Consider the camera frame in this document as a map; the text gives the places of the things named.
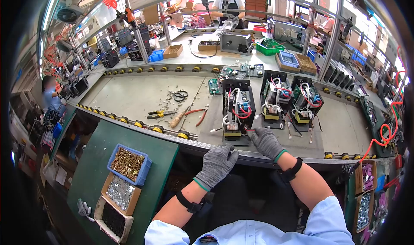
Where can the person's left hand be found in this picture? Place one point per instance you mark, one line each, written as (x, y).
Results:
(214, 167)

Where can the person's right hand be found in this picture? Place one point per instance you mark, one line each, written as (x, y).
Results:
(267, 144)

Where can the person's right fingers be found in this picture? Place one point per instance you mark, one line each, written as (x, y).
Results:
(263, 131)

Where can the person's left fingers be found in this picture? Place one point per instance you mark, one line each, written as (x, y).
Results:
(223, 149)

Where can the person's right thumb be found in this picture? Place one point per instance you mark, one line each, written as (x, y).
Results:
(251, 138)

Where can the person's left thumb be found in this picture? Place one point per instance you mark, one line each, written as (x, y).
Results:
(233, 157)

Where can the black power unit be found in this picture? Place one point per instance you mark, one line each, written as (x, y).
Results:
(305, 99)
(276, 96)
(238, 106)

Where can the white plug connector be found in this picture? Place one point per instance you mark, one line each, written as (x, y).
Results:
(216, 130)

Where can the person's legs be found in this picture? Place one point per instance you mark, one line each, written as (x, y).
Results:
(245, 196)

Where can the black wrist band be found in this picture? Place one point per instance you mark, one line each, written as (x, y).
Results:
(189, 203)
(292, 170)

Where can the black control panel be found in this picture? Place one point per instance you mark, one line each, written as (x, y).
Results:
(256, 70)

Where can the green circuit board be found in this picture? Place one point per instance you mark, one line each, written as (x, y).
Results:
(213, 86)

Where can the circuit board with knobs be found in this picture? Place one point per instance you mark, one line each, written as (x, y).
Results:
(233, 73)

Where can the scattered small metal parts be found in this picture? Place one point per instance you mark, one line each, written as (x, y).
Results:
(167, 100)

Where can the blue bin in carton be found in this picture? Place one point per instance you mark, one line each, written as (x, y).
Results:
(288, 60)

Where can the person's body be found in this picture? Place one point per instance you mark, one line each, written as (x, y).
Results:
(252, 233)

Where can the carton of small parts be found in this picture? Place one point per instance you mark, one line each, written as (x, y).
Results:
(306, 63)

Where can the green plastic bin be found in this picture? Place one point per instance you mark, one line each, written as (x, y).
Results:
(269, 47)

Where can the row of gray units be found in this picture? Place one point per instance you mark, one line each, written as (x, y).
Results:
(339, 75)

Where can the blue bin of brass screws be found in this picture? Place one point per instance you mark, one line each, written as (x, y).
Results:
(129, 164)

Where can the flat cardboard box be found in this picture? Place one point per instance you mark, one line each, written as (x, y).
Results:
(208, 46)

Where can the large gray metal case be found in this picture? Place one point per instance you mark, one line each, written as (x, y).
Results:
(286, 31)

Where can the open cardboard box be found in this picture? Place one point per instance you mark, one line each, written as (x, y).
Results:
(173, 51)

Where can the carton of silver washers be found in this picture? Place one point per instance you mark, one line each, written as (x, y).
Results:
(120, 193)

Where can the carton of purple parts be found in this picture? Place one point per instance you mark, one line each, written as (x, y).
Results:
(367, 177)

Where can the small blue plastic bin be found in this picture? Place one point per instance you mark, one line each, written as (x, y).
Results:
(157, 55)

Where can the green work board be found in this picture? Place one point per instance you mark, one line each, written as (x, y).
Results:
(97, 154)

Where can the carton of silver nuts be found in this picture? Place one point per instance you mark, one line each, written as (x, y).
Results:
(364, 212)

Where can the carton of black screws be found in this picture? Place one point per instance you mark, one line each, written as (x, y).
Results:
(113, 219)

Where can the black hanging electric screwdriver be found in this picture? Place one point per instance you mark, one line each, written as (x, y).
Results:
(204, 0)

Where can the white glove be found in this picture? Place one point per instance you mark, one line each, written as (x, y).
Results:
(84, 209)

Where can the orange hanging electric screwdriver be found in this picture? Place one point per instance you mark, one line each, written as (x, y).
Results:
(130, 17)

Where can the black fan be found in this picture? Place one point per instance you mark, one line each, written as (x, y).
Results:
(68, 14)

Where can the rail with yellow rollers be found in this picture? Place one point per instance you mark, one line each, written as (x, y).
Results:
(161, 69)
(139, 124)

